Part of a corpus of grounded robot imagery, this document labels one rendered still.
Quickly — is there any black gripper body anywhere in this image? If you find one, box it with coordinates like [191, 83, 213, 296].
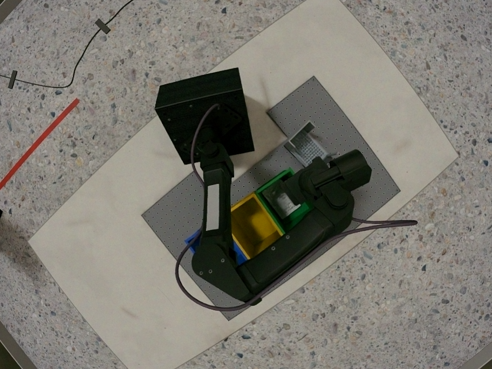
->
[281, 159, 329, 204]

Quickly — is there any yellow open bin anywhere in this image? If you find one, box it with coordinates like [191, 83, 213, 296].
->
[231, 191, 283, 259]

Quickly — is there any green bin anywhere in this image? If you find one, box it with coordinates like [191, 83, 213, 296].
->
[254, 167, 313, 234]

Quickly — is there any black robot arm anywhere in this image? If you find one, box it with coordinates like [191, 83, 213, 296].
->
[192, 104, 372, 302]

